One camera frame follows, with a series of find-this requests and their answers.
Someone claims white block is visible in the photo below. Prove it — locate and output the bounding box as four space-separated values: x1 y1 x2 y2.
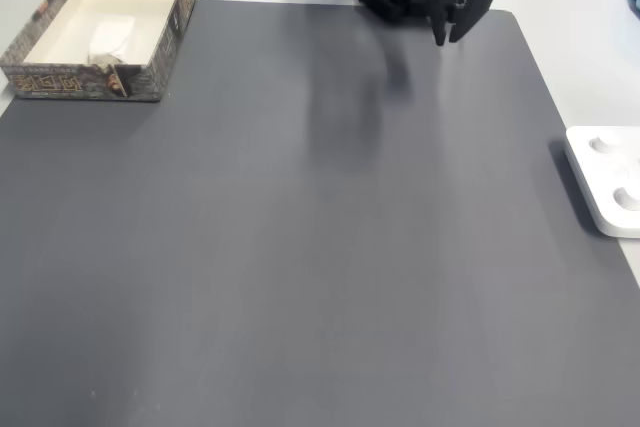
88 15 137 65

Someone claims printed cardboard box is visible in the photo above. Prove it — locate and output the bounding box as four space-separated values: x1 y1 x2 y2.
0 0 197 103

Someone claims white device with round knobs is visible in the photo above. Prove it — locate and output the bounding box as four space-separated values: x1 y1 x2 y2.
564 125 640 239

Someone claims grey desk mat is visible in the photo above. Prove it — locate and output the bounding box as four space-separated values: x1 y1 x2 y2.
0 0 640 427

